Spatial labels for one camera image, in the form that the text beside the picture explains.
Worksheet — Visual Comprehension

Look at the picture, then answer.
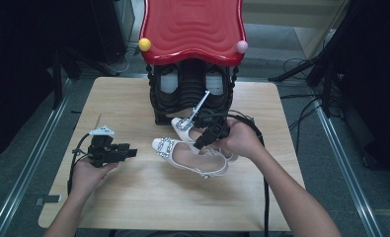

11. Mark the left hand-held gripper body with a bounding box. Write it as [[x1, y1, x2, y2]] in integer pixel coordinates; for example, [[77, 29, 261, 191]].
[[87, 124, 120, 168]]

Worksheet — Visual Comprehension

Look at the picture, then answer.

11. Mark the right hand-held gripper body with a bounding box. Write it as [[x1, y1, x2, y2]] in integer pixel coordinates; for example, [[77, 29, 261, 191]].
[[187, 90, 231, 141]]

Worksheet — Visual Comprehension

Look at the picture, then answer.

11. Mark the white jewelled slingback heel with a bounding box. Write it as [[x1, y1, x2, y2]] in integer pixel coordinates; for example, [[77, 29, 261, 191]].
[[171, 117, 240, 163], [151, 136, 230, 181]]

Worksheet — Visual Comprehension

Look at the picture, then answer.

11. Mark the black leather shoe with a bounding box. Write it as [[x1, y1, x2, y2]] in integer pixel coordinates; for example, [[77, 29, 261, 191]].
[[202, 63, 230, 107], [156, 63, 184, 107]]

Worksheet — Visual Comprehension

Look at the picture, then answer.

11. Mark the red and black shoe rack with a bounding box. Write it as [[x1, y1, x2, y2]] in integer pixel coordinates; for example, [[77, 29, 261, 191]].
[[138, 0, 248, 126]]

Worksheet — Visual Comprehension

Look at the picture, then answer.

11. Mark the person's right hand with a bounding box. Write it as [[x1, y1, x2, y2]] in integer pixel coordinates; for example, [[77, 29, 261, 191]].
[[215, 118, 266, 161]]

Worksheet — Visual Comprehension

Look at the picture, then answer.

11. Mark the person's left hand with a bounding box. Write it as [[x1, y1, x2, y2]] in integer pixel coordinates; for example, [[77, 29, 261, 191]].
[[69, 157, 119, 198]]

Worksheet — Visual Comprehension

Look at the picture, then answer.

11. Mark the pink ball knob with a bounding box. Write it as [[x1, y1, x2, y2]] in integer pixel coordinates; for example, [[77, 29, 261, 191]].
[[236, 39, 250, 54]]

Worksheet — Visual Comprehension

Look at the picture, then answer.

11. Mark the black metal stand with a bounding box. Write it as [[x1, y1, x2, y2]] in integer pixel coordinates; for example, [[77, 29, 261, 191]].
[[50, 45, 117, 110]]

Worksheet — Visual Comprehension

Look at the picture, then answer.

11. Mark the black tripod stand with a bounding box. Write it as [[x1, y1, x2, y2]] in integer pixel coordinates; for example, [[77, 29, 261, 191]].
[[268, 53, 335, 117]]

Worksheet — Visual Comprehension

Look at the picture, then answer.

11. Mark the yellow ball knob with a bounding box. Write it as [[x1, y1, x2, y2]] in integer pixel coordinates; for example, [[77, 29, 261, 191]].
[[137, 38, 152, 52]]

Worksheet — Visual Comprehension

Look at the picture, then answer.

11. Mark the dark cabinet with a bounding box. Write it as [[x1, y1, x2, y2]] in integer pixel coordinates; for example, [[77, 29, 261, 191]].
[[90, 0, 136, 65]]

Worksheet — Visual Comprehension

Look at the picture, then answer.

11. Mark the left hand-held gripper cable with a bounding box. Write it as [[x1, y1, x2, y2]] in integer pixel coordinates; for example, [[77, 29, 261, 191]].
[[67, 132, 95, 196]]

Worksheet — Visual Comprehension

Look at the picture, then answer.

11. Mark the hand-held gripper cable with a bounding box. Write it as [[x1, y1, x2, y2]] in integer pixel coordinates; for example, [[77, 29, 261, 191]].
[[208, 110, 271, 237], [67, 132, 95, 196]]

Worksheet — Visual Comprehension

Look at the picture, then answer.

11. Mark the metal floor rail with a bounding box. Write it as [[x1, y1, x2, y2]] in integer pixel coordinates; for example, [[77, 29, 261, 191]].
[[312, 98, 384, 237], [0, 78, 73, 237]]

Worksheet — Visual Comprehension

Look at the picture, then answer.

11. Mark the grey table bracket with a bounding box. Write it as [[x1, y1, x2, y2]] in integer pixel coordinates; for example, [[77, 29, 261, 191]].
[[34, 195, 62, 207]]

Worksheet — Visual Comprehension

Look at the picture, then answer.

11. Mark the white floor cable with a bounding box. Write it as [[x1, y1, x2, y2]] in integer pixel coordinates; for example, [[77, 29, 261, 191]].
[[107, 47, 136, 75]]

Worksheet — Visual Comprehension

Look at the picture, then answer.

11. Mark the right hand-held gripper cable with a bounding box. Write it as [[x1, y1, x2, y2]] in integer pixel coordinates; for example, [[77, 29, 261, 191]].
[[208, 110, 271, 237]]

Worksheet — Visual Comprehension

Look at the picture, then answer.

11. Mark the black floor cable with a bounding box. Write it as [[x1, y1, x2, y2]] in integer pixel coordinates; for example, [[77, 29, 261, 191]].
[[279, 93, 325, 132]]

